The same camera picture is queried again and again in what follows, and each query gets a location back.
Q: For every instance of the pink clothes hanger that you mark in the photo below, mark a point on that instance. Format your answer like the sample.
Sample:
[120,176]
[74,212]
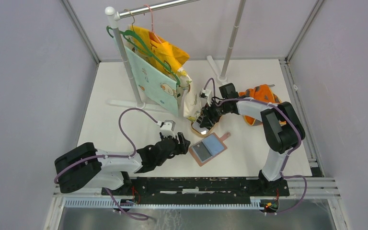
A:
[152,23]

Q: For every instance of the orange patterned cloth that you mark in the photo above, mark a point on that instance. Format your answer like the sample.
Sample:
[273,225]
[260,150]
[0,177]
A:
[261,93]

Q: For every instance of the black credit card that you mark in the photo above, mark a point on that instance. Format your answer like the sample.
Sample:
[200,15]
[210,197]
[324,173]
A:
[201,152]

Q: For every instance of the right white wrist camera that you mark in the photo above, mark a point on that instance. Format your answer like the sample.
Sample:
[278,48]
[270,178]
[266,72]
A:
[207,95]

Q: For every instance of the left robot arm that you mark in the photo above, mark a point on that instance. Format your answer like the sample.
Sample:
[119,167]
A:
[88,167]

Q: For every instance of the cream printed garment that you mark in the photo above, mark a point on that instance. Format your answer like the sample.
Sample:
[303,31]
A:
[187,95]

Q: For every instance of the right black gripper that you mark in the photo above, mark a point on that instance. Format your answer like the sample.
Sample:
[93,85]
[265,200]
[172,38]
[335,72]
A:
[208,111]

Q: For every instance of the white metal clothes rack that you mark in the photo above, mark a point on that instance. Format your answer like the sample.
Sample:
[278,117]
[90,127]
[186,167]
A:
[114,17]

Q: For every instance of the light green printed garment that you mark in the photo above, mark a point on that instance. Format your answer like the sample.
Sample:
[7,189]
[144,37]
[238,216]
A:
[155,85]

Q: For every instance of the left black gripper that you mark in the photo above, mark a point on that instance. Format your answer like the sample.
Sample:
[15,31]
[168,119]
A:
[181,148]

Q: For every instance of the green clothes hanger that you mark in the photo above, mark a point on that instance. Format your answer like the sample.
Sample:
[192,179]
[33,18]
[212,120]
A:
[146,50]

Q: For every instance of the yellow garment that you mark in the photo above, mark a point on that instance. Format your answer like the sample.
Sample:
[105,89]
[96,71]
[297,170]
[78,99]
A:
[171,56]

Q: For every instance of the white black-striped credit card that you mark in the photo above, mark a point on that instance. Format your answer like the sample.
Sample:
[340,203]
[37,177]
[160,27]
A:
[202,131]

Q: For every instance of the white perforated cable tray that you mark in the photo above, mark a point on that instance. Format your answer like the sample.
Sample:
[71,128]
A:
[91,202]

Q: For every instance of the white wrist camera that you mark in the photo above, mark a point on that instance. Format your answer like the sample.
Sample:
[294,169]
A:
[167,128]
[207,95]

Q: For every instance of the yellow oval tray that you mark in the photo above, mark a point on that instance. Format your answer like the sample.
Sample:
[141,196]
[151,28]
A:
[195,127]

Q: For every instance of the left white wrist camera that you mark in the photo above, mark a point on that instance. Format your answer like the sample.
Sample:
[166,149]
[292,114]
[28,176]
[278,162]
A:
[167,128]

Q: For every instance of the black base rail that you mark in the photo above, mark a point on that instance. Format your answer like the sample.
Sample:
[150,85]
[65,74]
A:
[200,190]

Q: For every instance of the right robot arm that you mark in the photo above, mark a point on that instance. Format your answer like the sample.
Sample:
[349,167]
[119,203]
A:
[283,130]

